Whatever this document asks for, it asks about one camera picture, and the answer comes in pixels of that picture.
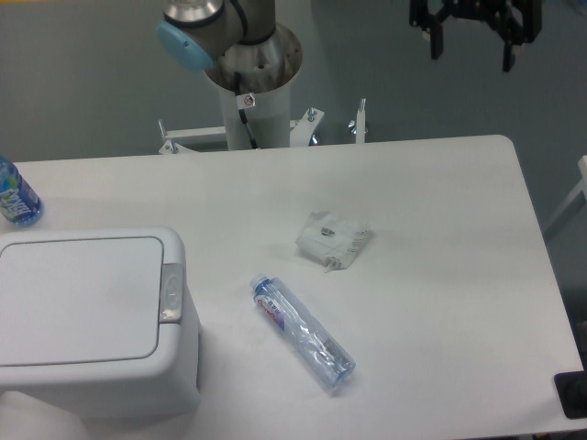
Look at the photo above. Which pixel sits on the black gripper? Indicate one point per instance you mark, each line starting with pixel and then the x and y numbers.
pixel 515 22

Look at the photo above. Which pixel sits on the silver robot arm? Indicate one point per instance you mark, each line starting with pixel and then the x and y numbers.
pixel 198 33

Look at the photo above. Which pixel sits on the white plastic trash can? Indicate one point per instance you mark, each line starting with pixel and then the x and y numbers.
pixel 165 382

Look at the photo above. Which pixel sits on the white trash can lid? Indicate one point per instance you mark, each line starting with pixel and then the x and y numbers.
pixel 79 301

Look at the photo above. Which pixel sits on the crumpled white paper wrapper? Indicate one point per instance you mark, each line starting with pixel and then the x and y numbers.
pixel 332 240

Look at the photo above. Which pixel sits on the empty clear plastic bottle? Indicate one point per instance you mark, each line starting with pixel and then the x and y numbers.
pixel 323 354

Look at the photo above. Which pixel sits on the black clamp at table edge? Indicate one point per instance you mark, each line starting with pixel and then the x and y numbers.
pixel 571 388

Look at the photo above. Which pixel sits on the grey lid push button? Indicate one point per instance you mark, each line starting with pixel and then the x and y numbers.
pixel 171 294

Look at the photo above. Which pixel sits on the blue labelled water bottle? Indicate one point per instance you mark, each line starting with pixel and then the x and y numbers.
pixel 20 205

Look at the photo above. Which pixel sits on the white frame at right edge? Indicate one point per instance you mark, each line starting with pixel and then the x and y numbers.
pixel 569 207

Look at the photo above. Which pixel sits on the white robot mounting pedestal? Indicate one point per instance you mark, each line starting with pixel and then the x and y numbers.
pixel 254 89

